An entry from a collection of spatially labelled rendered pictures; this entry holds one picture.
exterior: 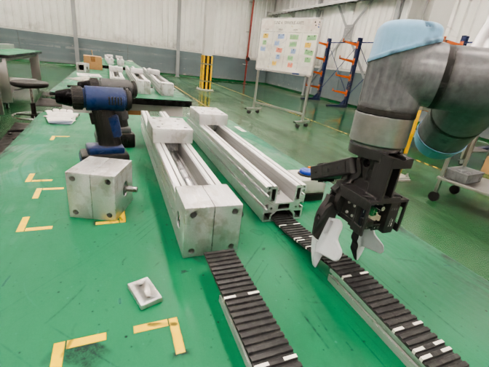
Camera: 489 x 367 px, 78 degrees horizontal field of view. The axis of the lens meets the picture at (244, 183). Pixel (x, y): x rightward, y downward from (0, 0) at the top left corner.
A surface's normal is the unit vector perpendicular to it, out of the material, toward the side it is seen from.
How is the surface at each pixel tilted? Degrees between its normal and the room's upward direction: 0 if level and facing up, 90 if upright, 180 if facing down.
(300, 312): 0
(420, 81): 101
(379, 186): 90
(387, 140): 90
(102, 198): 90
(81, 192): 90
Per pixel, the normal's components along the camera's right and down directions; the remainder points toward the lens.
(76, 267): 0.11, -0.92
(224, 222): 0.37, 0.39
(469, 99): -0.39, 0.75
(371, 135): -0.63, 0.22
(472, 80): -0.38, 0.31
